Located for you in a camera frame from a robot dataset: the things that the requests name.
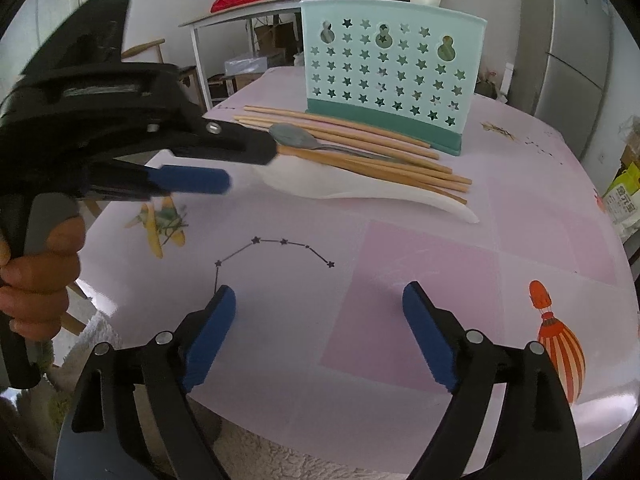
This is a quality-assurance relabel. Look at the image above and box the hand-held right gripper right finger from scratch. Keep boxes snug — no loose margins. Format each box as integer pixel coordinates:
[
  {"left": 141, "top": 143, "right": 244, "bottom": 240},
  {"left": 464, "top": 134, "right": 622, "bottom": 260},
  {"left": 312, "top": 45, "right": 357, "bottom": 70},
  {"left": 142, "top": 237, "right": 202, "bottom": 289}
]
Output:
[{"left": 401, "top": 281, "right": 584, "bottom": 480}]

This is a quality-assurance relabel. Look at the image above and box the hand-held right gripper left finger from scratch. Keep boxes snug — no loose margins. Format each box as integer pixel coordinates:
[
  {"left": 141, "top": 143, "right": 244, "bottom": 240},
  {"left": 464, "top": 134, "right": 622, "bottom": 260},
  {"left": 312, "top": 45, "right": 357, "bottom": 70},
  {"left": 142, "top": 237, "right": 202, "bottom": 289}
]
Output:
[{"left": 70, "top": 284, "right": 238, "bottom": 480}]

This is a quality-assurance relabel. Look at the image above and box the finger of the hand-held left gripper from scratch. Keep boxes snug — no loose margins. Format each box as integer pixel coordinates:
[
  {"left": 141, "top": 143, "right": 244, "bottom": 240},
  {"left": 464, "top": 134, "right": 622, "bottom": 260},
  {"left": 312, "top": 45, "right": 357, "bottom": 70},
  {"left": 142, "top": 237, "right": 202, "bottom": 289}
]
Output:
[
  {"left": 90, "top": 162, "right": 232, "bottom": 201},
  {"left": 165, "top": 115, "right": 279, "bottom": 167}
]

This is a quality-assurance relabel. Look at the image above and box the small metal spoon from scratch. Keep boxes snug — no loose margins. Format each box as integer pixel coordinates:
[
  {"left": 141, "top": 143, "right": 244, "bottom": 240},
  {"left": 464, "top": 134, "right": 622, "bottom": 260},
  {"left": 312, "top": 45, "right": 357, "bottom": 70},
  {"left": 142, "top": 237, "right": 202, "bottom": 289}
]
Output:
[{"left": 268, "top": 122, "right": 408, "bottom": 163}]

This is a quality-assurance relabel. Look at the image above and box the white rice paddle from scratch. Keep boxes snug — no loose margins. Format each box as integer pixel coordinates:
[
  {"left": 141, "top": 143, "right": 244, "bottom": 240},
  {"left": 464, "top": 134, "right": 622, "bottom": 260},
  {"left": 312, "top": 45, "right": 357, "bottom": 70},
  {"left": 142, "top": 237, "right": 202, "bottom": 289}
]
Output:
[{"left": 252, "top": 154, "right": 481, "bottom": 225}]

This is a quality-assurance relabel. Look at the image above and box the teal plastic utensil holder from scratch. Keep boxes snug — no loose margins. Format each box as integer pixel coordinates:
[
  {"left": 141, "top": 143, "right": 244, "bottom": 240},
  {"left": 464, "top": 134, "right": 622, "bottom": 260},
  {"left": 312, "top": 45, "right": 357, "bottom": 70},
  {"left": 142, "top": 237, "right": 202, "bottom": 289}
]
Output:
[{"left": 299, "top": 0, "right": 488, "bottom": 156}]

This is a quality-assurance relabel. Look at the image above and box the bundle of wooden chopsticks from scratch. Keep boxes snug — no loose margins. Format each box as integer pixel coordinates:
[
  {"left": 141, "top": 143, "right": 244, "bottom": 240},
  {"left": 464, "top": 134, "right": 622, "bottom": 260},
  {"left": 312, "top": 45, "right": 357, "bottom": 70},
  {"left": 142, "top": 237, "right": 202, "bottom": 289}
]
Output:
[{"left": 234, "top": 105, "right": 473, "bottom": 206}]

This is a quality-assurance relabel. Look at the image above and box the person's left hand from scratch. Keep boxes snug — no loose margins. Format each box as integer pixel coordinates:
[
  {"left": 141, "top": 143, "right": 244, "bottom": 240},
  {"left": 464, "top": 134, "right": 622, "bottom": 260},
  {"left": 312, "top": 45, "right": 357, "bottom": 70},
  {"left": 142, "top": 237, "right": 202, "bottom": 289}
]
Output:
[{"left": 0, "top": 216, "right": 84, "bottom": 344}]

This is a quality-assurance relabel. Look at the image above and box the printed cardboard box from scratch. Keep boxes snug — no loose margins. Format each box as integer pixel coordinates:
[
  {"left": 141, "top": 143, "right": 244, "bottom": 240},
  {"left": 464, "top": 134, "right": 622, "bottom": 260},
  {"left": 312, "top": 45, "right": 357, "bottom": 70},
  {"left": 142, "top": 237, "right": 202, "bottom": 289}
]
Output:
[{"left": 220, "top": 72, "right": 266, "bottom": 98}]

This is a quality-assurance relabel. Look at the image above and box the grey flat package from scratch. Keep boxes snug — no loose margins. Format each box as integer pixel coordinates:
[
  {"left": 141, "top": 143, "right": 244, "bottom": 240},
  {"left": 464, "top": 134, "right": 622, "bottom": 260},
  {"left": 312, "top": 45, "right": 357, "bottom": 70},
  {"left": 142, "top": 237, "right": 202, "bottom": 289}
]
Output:
[{"left": 224, "top": 51, "right": 287, "bottom": 77}]

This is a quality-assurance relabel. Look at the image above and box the open cardboard box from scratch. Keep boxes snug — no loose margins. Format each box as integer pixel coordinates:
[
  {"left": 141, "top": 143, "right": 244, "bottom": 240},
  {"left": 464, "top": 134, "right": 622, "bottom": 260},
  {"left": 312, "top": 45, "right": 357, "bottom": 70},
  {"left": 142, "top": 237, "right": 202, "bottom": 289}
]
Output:
[{"left": 254, "top": 22, "right": 298, "bottom": 58}]

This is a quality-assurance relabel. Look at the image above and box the pink printed tablecloth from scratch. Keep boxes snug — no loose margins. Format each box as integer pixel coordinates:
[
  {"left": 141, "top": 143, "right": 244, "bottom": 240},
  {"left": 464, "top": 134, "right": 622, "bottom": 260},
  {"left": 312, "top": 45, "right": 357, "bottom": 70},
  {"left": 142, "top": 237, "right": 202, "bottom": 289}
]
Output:
[{"left": 77, "top": 65, "right": 633, "bottom": 461}]

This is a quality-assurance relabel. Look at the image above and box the white desk with wooden top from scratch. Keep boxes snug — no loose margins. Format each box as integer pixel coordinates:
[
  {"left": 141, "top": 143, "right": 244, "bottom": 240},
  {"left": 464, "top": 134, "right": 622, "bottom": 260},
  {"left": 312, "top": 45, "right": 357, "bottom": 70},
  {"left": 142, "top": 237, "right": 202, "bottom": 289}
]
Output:
[{"left": 179, "top": 0, "right": 418, "bottom": 111}]

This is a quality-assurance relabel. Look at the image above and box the rice bag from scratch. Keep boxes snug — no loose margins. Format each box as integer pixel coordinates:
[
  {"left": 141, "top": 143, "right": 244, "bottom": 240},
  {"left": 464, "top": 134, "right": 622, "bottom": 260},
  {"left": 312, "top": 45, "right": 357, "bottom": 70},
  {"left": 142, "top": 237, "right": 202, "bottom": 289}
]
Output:
[{"left": 601, "top": 160, "right": 640, "bottom": 241}]

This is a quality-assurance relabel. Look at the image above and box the grey refrigerator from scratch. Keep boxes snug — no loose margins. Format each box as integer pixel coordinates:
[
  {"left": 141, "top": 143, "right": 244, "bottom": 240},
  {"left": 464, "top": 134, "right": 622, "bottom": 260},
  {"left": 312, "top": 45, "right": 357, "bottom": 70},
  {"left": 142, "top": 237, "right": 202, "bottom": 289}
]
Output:
[{"left": 510, "top": 0, "right": 626, "bottom": 161}]

